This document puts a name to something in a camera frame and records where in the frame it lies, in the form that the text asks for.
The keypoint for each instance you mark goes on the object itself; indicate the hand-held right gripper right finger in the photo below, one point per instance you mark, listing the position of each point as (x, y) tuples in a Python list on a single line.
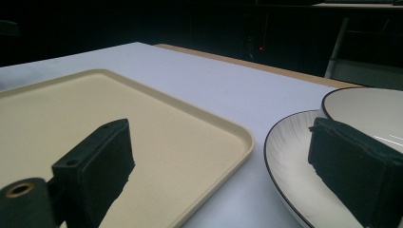
[(358, 167)]

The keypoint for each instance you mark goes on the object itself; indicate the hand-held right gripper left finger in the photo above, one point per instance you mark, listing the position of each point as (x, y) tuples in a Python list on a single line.
[(98, 164)]

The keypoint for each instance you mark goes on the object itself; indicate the white bowl with black rim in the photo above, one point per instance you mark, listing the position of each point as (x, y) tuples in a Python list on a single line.
[(364, 110)]

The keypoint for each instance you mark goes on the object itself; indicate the white plate with black rim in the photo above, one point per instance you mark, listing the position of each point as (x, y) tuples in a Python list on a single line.
[(291, 164)]

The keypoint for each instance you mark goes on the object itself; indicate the beige plastic tray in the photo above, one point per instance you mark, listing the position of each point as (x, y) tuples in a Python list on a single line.
[(177, 139)]

